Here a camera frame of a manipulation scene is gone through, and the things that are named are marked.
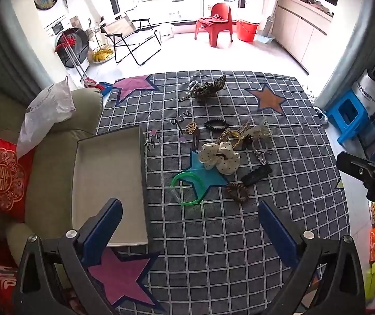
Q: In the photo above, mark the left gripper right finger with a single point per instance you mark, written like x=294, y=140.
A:
x=341, y=288

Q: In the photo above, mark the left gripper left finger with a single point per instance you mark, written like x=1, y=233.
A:
x=38, y=289

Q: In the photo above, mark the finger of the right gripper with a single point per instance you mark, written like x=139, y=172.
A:
x=361, y=169

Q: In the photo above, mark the white polka dot scrunchie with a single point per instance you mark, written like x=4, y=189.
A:
x=220, y=156

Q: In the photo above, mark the green plastic bangle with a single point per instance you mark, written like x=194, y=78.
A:
x=188, y=188

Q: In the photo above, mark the dark brown snap hairclip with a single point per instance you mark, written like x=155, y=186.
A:
x=195, y=139

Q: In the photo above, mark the blue plastic stool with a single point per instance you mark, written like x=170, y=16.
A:
x=349, y=115

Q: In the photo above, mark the red embroidered cushion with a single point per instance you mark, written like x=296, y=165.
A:
x=14, y=179

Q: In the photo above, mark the white cardboard tray box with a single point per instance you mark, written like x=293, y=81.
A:
x=111, y=165

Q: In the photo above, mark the black rectangular hair clip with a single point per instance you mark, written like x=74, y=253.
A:
x=262, y=172

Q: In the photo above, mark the black lightning hairpins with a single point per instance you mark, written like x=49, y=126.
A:
x=152, y=140

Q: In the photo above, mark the white plastic bag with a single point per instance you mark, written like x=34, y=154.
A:
x=54, y=104

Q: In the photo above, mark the grey checked star tablecloth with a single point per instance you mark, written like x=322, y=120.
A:
x=215, y=258

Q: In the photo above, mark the leopard print scrunchie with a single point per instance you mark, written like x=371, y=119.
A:
x=204, y=91

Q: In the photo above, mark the black script letter clip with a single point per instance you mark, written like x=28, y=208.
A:
x=179, y=119

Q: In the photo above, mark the red plastic bucket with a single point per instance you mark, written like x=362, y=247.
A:
x=246, y=31

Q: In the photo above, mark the red plastic chair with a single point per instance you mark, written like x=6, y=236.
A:
x=219, y=20

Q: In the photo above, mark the black folding chair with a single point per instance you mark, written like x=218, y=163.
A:
x=134, y=38

